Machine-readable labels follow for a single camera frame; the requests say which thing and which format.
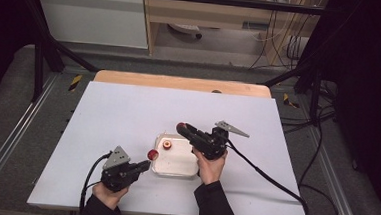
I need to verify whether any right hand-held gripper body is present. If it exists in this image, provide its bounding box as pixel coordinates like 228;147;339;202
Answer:
188;118;252;163

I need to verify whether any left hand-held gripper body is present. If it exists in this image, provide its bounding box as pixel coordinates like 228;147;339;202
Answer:
99;144;144;196

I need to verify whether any square metal tray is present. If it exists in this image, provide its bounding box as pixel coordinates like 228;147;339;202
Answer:
149;131;203;180

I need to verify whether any person's left hand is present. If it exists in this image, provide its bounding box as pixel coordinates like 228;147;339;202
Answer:
90;181;131;212

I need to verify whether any person's right hand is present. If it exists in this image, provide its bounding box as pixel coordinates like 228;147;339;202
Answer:
189;147;228;187

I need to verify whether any wooden board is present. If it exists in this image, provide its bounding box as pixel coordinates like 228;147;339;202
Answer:
93;69;273;99

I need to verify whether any white chair base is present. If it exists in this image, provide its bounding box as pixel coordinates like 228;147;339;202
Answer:
167;22;205;40

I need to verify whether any wooden desk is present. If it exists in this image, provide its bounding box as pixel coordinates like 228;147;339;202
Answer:
137;0;330;68

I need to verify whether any white cabinet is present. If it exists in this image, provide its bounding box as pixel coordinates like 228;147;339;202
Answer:
32;0;152;50

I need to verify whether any black curtain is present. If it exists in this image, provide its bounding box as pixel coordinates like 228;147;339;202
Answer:
311;0;381;215

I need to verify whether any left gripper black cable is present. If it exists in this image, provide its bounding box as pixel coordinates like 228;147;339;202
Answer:
78;149;114;215

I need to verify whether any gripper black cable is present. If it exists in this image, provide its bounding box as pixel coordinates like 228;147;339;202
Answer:
221;139;344;215
78;149;114;215

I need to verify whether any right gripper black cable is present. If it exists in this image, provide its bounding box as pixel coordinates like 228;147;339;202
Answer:
221;139;344;215

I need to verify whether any aluminium floor rail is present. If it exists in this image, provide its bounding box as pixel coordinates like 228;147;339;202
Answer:
0;70;60;201
299;127;369;215

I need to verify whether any bundle of black cables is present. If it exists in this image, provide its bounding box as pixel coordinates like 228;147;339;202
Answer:
245;7;344;137

